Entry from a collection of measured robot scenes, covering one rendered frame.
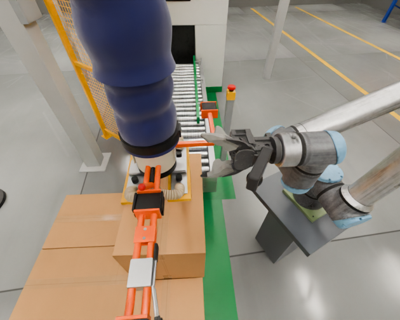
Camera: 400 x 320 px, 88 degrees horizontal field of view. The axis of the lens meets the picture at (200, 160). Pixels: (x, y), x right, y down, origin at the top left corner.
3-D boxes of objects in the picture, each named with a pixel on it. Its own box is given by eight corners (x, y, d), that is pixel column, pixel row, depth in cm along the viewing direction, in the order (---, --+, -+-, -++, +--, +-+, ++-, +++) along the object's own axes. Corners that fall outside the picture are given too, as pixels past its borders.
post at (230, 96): (218, 166, 246) (226, 88, 172) (224, 166, 246) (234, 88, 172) (219, 171, 241) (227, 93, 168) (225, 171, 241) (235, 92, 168)
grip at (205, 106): (200, 109, 113) (200, 101, 110) (215, 108, 114) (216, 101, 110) (201, 119, 108) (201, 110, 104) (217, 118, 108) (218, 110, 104)
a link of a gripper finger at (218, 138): (199, 122, 50) (227, 138, 54) (200, 139, 46) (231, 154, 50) (206, 113, 48) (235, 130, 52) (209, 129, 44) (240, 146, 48)
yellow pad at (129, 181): (133, 148, 108) (131, 141, 104) (152, 146, 108) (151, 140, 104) (121, 205, 85) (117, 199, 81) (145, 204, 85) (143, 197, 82)
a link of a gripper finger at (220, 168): (205, 168, 62) (231, 155, 59) (207, 184, 58) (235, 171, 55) (199, 163, 60) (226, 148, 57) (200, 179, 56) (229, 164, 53)
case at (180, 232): (148, 191, 157) (136, 154, 128) (200, 189, 158) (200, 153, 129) (133, 279, 116) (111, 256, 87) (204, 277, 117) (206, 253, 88)
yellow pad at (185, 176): (169, 146, 109) (169, 139, 105) (188, 145, 109) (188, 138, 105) (167, 202, 86) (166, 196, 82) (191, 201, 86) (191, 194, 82)
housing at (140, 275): (133, 263, 60) (129, 258, 57) (156, 261, 61) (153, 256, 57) (129, 291, 56) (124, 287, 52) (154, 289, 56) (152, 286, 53)
